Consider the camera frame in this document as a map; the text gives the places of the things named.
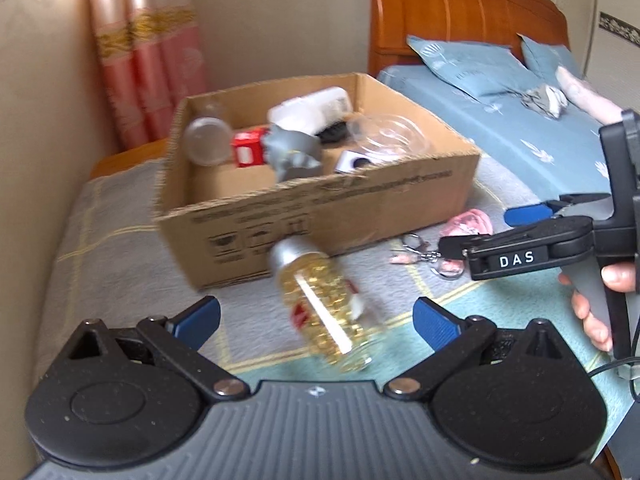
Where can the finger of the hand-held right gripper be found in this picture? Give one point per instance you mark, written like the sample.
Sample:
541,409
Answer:
522,215
452,246

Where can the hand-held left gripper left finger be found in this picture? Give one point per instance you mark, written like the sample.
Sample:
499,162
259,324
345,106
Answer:
197,321

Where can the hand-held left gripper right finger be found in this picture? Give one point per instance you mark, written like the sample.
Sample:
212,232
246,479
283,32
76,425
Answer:
437,325

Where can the pink transparent charm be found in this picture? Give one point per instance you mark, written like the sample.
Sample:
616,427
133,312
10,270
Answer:
470,222

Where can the metal keyring clasp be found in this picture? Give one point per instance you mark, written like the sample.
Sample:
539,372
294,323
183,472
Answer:
420,250

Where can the small pink piece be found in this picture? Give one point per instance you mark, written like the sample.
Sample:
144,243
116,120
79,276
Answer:
402,259

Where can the brown cardboard box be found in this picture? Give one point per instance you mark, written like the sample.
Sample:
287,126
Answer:
400,195

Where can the gold capsule bottle silver cap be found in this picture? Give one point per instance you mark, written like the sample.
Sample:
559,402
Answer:
315,310

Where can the large clear plastic jar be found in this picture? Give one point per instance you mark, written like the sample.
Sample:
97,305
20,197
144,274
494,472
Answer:
395,135

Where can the black wooden toy train car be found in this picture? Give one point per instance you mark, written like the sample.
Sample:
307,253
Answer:
350,161

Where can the red wooden toy train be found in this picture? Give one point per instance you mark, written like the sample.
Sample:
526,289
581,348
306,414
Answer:
247,150

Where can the grey monster toy figure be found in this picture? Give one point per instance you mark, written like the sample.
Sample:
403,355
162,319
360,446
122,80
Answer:
290,147

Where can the white soft packet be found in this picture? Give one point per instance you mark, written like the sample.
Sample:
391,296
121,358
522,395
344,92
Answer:
305,110

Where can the person's right hand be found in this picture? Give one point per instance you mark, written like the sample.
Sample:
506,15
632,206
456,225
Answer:
620,277

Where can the blue printed bed sheet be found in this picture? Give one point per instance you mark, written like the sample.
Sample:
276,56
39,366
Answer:
500,130

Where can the grey green printed blanket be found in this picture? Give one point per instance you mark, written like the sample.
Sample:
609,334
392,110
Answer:
100,260

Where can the grey and white cloth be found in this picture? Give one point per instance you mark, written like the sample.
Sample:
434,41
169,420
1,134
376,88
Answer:
545,100

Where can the large blue printed pillow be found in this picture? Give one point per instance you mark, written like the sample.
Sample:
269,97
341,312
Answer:
475,67

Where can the small blue printed pillow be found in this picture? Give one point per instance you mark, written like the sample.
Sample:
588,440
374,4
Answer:
550,57

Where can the orange wooden board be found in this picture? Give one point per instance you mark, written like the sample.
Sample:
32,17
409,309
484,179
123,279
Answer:
125,160

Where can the small clear plastic jar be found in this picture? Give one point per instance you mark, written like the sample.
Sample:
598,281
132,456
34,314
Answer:
205,140

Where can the orange wooden headboard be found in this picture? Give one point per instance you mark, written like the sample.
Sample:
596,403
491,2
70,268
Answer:
450,5

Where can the pink gold-trimmed curtain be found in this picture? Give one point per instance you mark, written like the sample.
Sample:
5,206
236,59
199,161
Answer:
150,60

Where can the patterned wall border strip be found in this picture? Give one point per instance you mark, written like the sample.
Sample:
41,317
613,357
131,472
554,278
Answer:
620,25

